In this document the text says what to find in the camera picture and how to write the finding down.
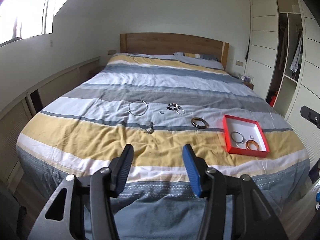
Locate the wooden headboard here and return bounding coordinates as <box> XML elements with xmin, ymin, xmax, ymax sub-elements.
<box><xmin>120</xmin><ymin>33</ymin><xmax>229</xmax><ymax>68</ymax></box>

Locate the red jewelry box tray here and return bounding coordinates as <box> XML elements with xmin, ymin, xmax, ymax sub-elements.
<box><xmin>222</xmin><ymin>114</ymin><xmax>270</xmax><ymax>158</ymax></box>

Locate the dark tortoiseshell bangle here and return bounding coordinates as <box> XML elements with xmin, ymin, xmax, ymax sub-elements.
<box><xmin>191</xmin><ymin>117</ymin><xmax>209</xmax><ymax>129</ymax></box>

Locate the low white wall cabinet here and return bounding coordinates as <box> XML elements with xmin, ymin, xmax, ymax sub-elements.
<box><xmin>1</xmin><ymin>57</ymin><xmax>100</xmax><ymax>192</ymax></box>

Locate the white wardrobe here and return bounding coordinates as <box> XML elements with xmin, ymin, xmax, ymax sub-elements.
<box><xmin>245</xmin><ymin>0</ymin><xmax>319</xmax><ymax>166</ymax></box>

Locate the blue striped pillow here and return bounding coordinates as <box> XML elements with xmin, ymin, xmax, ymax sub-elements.
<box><xmin>174</xmin><ymin>52</ymin><xmax>219</xmax><ymax>62</ymax></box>

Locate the bright window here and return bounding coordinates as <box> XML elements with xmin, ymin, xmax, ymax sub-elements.
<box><xmin>1</xmin><ymin>0</ymin><xmax>67</xmax><ymax>46</ymax></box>

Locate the hanging striped shirt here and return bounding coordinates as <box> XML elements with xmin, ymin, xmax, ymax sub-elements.
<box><xmin>289</xmin><ymin>34</ymin><xmax>303</xmax><ymax>74</ymax></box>

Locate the silver chain necklace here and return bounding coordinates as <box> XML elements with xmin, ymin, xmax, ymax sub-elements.
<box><xmin>127</xmin><ymin>100</ymin><xmax>149</xmax><ymax>117</ymax></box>

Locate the amber resin bangle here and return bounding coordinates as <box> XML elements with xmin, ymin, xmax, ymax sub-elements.
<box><xmin>245</xmin><ymin>139</ymin><xmax>260</xmax><ymax>151</ymax></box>

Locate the striped bed duvet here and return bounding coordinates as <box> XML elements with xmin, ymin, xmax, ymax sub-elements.
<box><xmin>16</xmin><ymin>53</ymin><xmax>310</xmax><ymax>239</ymax></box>

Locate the silver metal clasp charm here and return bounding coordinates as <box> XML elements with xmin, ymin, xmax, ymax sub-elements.
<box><xmin>146</xmin><ymin>122</ymin><xmax>154</xmax><ymax>134</ymax></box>

